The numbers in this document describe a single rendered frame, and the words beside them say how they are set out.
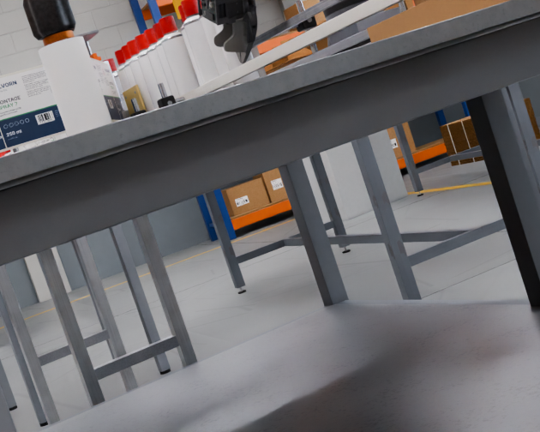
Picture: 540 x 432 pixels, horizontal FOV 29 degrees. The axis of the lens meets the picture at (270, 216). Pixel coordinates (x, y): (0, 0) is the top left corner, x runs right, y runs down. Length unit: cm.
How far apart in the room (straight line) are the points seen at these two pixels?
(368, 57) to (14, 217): 35
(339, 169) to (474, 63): 660
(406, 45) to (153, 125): 27
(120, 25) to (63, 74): 817
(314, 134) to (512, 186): 141
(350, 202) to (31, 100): 565
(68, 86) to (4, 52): 795
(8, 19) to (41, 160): 916
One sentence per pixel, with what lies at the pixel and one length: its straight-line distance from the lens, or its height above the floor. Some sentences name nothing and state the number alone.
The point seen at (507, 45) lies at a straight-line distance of 112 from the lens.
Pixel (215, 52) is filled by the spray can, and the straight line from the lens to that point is 204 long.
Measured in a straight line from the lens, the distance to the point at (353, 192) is 771.
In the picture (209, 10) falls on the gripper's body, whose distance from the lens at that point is 190.
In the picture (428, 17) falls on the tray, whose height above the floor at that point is 85.
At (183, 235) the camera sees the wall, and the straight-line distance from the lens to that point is 1003.
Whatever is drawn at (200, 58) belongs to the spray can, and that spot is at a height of 97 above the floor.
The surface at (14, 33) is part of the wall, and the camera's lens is 996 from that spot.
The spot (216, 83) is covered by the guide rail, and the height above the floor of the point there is 90.
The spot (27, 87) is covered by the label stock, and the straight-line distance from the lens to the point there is 218.
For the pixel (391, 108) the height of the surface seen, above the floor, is 77.
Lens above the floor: 78
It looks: 4 degrees down
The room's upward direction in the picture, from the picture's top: 19 degrees counter-clockwise
